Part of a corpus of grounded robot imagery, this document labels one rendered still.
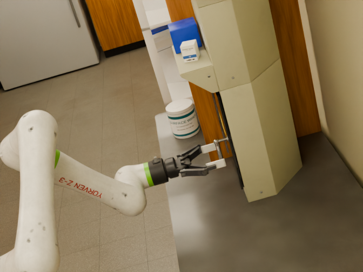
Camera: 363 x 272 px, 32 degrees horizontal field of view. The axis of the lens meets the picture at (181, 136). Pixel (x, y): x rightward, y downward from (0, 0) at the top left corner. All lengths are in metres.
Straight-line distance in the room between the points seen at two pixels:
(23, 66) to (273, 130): 5.30
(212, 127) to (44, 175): 0.97
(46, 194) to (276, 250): 0.78
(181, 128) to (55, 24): 4.39
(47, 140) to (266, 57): 0.82
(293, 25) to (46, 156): 1.15
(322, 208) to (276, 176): 0.22
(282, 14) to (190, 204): 0.82
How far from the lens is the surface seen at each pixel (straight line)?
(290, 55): 2.56
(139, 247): 3.96
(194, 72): 2.11
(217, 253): 2.17
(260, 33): 2.19
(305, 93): 2.64
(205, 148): 2.36
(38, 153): 1.88
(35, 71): 7.33
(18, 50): 7.28
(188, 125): 2.90
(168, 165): 2.28
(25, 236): 1.79
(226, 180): 2.53
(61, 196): 4.82
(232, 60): 2.11
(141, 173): 2.27
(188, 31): 2.27
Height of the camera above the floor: 2.27
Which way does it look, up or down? 27 degrees down
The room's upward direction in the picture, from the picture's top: 17 degrees counter-clockwise
